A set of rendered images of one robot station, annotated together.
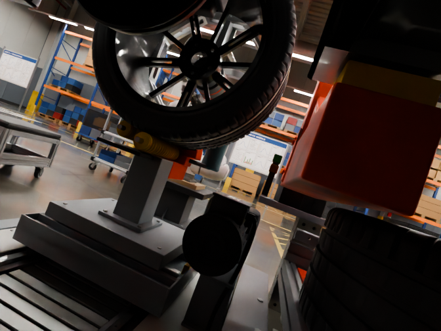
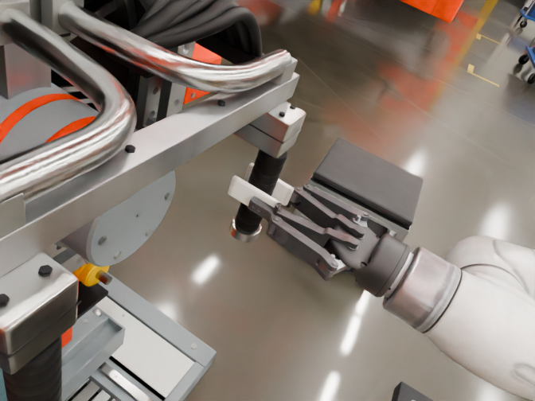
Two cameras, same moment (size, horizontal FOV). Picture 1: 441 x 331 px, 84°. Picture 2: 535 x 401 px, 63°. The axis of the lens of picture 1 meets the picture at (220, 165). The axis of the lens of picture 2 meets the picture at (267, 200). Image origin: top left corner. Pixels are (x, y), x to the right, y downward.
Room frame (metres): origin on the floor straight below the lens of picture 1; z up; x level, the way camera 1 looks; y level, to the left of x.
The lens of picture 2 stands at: (1.32, -0.16, 1.18)
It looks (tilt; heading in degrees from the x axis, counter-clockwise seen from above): 38 degrees down; 94
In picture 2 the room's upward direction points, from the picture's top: 22 degrees clockwise
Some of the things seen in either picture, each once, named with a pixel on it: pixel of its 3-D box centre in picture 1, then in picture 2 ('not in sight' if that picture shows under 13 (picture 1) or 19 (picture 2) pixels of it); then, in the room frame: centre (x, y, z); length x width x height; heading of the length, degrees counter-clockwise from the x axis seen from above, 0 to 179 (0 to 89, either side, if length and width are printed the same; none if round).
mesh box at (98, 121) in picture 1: (105, 129); not in sight; (8.88, 4.38, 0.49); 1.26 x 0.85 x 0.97; 83
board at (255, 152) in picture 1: (253, 165); not in sight; (6.89, -0.88, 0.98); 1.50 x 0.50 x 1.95; 81
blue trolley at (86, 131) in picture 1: (105, 129); not in sight; (5.92, 2.92, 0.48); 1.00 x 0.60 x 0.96; 79
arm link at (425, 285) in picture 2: not in sight; (416, 286); (1.51, 0.25, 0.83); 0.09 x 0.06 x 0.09; 78
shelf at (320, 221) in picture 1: (303, 214); not in sight; (1.13, -0.44, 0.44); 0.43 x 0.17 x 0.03; 78
